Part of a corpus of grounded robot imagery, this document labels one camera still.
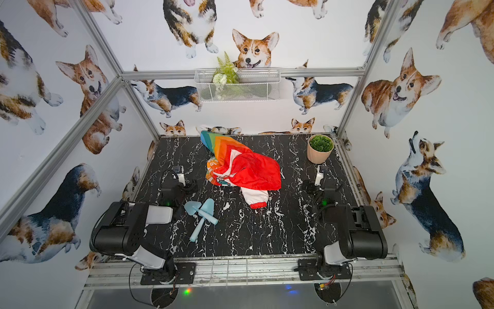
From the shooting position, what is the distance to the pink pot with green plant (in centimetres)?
102

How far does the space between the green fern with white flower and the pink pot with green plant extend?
49 centimetres

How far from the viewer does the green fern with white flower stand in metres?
0.83
